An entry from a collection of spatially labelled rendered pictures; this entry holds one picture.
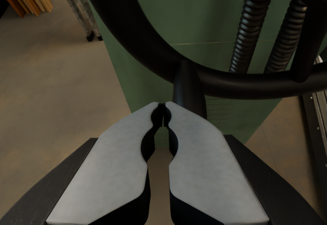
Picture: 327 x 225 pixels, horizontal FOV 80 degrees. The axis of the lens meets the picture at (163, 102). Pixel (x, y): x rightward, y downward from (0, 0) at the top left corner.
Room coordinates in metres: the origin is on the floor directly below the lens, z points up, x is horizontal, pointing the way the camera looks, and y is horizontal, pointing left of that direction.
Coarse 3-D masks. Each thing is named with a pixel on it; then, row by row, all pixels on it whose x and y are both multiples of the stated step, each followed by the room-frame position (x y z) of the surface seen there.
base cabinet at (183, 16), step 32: (160, 0) 0.30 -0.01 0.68; (192, 0) 0.30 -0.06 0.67; (224, 0) 0.29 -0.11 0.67; (288, 0) 0.29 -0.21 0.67; (160, 32) 0.30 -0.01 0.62; (192, 32) 0.30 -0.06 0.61; (224, 32) 0.29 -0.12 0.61; (128, 64) 0.31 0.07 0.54; (224, 64) 0.29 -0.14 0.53; (256, 64) 0.28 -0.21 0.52; (288, 64) 0.28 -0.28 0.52; (128, 96) 0.31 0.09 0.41; (160, 96) 0.30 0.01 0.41; (160, 128) 0.30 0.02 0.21; (224, 128) 0.28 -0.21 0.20; (256, 128) 0.28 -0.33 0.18
